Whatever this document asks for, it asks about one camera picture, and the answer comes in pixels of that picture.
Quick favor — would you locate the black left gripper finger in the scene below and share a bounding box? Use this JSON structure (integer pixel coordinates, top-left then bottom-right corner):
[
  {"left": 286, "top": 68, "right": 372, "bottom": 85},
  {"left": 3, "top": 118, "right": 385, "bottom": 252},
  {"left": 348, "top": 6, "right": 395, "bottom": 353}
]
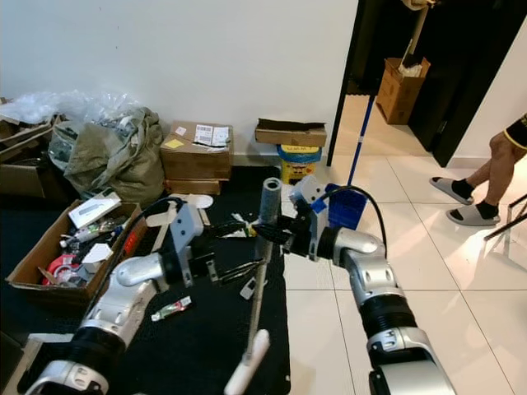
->
[
  {"left": 216, "top": 259, "right": 266, "bottom": 285},
  {"left": 204, "top": 221, "right": 253, "bottom": 240}
]

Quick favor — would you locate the black floor mat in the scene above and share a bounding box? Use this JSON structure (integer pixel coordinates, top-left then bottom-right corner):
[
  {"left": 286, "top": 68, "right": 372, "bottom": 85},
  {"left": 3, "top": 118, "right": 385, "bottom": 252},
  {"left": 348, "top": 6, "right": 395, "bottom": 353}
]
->
[{"left": 0, "top": 165, "right": 289, "bottom": 395}]

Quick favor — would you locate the yellow and blue bucket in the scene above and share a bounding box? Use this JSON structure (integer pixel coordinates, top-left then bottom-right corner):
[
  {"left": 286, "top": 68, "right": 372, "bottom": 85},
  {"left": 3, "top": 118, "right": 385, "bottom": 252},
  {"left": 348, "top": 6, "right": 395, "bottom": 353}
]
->
[{"left": 278, "top": 145, "right": 322, "bottom": 184}]

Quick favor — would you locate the cardboard box with shipping labels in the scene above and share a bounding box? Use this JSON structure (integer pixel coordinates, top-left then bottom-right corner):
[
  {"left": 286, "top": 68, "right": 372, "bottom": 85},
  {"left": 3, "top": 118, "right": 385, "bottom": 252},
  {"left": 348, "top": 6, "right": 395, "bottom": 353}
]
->
[{"left": 161, "top": 122, "right": 233, "bottom": 182}]

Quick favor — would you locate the long open cardboard box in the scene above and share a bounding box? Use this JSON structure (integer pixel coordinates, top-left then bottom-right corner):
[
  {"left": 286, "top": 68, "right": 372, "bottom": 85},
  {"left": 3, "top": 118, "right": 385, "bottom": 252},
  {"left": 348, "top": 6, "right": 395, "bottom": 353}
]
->
[{"left": 255, "top": 118, "right": 328, "bottom": 148}]

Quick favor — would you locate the clear plastic bottle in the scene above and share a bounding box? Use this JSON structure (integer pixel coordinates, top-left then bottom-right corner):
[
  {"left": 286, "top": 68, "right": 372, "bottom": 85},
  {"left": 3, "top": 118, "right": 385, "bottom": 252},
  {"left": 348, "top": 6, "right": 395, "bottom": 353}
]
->
[{"left": 59, "top": 216, "right": 118, "bottom": 248}]

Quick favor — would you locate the white product box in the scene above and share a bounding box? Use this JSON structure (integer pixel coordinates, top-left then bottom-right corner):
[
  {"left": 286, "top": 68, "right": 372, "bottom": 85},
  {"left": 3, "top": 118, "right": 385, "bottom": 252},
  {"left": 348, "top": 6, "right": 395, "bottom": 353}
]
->
[{"left": 68, "top": 192, "right": 123, "bottom": 230}]

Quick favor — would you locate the olive woven sack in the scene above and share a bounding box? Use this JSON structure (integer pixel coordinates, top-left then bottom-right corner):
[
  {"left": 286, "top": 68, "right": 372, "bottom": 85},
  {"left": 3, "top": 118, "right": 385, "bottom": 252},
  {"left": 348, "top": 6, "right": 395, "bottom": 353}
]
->
[{"left": 64, "top": 108, "right": 166, "bottom": 207}]

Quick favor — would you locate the open cardboard box of clutter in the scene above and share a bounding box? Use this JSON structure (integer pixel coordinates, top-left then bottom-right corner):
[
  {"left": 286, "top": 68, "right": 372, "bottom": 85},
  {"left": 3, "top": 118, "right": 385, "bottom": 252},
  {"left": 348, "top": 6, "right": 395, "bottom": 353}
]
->
[{"left": 7, "top": 197, "right": 142, "bottom": 310}]

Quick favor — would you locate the tall brown cardboard box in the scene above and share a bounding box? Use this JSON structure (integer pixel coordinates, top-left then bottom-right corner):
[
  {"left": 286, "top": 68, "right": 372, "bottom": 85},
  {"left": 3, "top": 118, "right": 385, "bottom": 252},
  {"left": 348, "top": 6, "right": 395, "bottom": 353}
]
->
[{"left": 376, "top": 56, "right": 431, "bottom": 126}]

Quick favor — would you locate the clear plastic bag pile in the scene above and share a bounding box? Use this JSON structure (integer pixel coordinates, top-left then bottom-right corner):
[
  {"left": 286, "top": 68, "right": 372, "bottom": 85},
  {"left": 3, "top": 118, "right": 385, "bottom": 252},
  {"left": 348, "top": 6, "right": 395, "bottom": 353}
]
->
[{"left": 0, "top": 91, "right": 133, "bottom": 132}]

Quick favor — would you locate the person in black shorts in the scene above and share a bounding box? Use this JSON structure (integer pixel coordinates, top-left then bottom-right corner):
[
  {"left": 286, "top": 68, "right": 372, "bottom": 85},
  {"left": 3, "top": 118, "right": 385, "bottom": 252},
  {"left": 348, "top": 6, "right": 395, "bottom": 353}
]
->
[{"left": 457, "top": 114, "right": 527, "bottom": 219}]

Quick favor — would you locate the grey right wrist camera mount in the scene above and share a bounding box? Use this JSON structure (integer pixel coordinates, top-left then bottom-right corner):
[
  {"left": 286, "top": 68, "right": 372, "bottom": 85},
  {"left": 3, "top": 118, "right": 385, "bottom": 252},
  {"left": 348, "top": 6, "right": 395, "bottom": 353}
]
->
[{"left": 292, "top": 174, "right": 332, "bottom": 258}]

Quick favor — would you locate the blue long-handled dustpan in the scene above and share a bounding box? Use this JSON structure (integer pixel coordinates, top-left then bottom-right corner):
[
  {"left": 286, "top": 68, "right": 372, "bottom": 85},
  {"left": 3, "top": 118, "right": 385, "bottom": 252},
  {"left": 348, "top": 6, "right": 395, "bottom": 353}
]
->
[{"left": 313, "top": 95, "right": 376, "bottom": 231}]

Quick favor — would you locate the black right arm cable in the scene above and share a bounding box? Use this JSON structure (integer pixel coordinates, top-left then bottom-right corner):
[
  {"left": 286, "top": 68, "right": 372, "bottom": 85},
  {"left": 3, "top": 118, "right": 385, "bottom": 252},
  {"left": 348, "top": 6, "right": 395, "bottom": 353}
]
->
[{"left": 324, "top": 185, "right": 388, "bottom": 258}]

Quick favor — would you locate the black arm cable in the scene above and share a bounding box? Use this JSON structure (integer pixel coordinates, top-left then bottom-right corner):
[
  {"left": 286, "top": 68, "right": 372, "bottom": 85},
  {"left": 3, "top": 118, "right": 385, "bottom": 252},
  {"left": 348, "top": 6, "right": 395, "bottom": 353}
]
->
[
  {"left": 119, "top": 196, "right": 186, "bottom": 264},
  {"left": 324, "top": 185, "right": 388, "bottom": 258}
]

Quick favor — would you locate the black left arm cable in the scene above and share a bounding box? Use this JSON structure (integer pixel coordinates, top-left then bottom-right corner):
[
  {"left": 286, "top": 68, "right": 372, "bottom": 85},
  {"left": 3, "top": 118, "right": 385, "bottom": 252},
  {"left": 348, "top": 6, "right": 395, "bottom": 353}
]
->
[{"left": 119, "top": 196, "right": 186, "bottom": 264}]

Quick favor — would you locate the black metal frame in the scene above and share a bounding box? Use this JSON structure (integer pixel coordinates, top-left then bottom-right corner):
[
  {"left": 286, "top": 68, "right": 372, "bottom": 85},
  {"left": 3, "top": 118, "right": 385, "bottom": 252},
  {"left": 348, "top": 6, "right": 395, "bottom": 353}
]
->
[{"left": 484, "top": 193, "right": 527, "bottom": 241}]

